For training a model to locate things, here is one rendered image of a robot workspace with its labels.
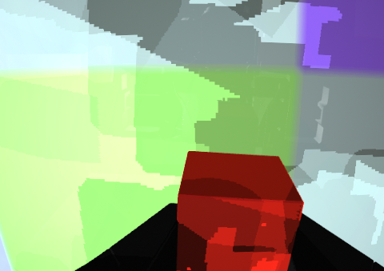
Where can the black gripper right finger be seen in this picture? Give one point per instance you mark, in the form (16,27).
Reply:
(317,249)

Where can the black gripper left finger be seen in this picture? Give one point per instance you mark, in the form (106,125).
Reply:
(150,247)

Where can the red cube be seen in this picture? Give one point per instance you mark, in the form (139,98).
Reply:
(236,213)

